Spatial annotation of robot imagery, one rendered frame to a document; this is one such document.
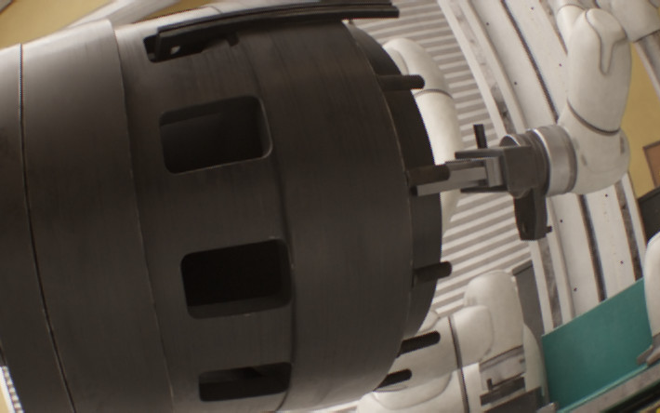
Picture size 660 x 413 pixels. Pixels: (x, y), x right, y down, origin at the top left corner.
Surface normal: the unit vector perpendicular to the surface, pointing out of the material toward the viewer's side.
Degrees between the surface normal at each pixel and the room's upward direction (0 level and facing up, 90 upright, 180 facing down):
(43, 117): 81
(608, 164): 144
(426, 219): 121
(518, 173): 110
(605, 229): 90
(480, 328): 92
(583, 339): 90
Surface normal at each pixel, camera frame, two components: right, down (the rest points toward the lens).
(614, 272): -0.52, -0.11
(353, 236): 0.37, 0.14
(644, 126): -0.16, -0.24
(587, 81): -0.68, 0.37
